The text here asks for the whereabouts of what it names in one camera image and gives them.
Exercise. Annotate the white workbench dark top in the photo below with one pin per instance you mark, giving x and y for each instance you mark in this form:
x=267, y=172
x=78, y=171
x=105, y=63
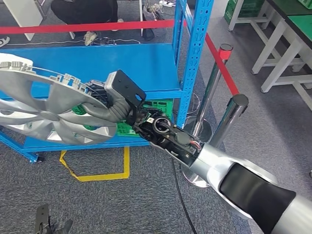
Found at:
x=280, y=6

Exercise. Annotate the white workbench green top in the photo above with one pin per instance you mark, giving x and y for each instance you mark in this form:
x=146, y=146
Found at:
x=302, y=25

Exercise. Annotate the red barrier belt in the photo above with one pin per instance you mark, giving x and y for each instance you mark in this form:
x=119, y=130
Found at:
x=230, y=79
x=72, y=27
x=211, y=46

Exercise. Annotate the white power strip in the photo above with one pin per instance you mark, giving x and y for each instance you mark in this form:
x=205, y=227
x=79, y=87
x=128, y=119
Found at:
x=168, y=4

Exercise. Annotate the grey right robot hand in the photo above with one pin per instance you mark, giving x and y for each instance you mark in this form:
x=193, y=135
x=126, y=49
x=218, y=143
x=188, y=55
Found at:
x=97, y=113

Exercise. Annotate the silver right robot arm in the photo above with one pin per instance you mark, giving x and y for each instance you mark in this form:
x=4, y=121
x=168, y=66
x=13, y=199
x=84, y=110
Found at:
x=219, y=168

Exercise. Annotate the white desk panel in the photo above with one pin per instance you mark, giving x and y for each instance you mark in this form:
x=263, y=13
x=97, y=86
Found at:
x=22, y=13

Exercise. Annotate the person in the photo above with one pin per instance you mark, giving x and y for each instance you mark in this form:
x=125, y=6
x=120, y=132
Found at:
x=85, y=11

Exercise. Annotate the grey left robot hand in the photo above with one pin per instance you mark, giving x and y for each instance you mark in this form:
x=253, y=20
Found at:
x=62, y=228

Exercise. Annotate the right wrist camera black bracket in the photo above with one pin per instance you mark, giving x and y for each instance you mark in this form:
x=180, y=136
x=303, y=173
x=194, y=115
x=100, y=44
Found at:
x=124, y=85

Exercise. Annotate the black round stool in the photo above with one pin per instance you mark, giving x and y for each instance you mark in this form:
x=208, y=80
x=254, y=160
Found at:
x=104, y=41

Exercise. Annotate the blue metal shelf rack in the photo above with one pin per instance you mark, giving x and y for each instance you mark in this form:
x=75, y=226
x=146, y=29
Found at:
x=122, y=64

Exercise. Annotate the yellow floor tape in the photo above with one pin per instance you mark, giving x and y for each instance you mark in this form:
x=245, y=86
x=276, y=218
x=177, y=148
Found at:
x=126, y=161

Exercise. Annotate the white table leg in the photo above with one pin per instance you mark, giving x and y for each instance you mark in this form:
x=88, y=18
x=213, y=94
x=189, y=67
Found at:
x=140, y=9

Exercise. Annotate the silver plastic wheel hubcap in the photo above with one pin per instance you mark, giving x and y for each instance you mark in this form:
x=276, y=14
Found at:
x=63, y=97

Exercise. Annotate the green crate stack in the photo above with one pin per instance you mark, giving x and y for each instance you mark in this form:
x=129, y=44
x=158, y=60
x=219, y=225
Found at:
x=243, y=9

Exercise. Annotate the grey bag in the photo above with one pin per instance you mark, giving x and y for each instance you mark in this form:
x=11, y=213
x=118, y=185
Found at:
x=147, y=14

